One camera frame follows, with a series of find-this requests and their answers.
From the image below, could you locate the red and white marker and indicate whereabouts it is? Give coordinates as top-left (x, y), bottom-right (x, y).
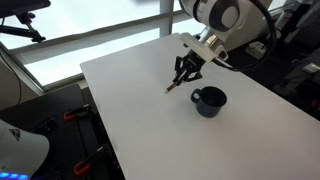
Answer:
top-left (165, 81), bottom-right (178, 94)

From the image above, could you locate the grey window frame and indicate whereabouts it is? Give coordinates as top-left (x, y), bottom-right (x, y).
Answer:
top-left (0, 0), bottom-right (278, 92)

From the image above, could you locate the orange handled black clamp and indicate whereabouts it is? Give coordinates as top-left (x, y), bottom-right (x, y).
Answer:
top-left (73, 143), bottom-right (112, 177)
top-left (63, 104), bottom-right (92, 122)

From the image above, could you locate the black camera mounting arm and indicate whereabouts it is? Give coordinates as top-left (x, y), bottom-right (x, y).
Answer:
top-left (0, 0), bottom-right (52, 44)

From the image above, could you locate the thin black wall cable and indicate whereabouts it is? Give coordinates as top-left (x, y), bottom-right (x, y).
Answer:
top-left (0, 53), bottom-right (23, 107)

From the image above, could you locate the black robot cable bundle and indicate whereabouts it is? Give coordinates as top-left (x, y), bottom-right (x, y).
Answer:
top-left (213, 0), bottom-right (278, 73)

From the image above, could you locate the black side table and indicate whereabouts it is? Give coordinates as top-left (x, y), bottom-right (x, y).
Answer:
top-left (0, 83), bottom-right (126, 180)

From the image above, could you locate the grey and white floor equipment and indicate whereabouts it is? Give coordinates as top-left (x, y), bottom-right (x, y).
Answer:
top-left (273, 49), bottom-right (320, 97)

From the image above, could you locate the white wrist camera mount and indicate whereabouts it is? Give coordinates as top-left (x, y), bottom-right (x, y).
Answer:
top-left (179, 32), bottom-right (230, 64)

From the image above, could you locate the dark blue mug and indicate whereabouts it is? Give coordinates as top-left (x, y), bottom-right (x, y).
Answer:
top-left (190, 85), bottom-right (228, 119)

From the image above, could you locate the white device on floor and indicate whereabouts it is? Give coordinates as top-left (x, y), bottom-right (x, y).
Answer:
top-left (245, 41), bottom-right (271, 61)

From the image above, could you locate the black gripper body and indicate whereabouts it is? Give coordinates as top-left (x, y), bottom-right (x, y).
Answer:
top-left (184, 49), bottom-right (207, 68)

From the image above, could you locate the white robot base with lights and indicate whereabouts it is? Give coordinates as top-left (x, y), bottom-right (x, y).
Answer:
top-left (0, 119), bottom-right (51, 180)

